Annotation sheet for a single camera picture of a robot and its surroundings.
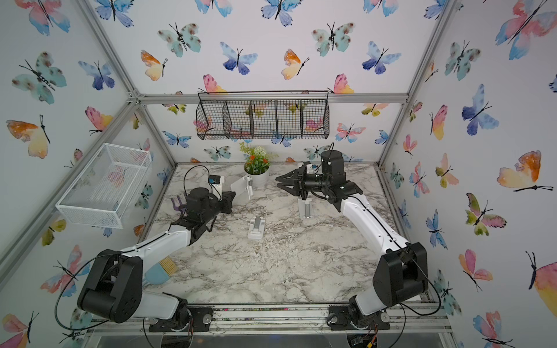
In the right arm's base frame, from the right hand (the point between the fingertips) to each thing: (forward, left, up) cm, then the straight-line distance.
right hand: (278, 179), depth 69 cm
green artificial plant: (+27, +12, -18) cm, 34 cm away
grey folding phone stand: (+9, -10, -29) cm, 32 cm away
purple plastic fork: (+10, +49, -35) cm, 61 cm away
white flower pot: (+21, +12, -26) cm, 35 cm away
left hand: (+7, +19, -16) cm, 26 cm away
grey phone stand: (-1, +11, -32) cm, 33 cm away
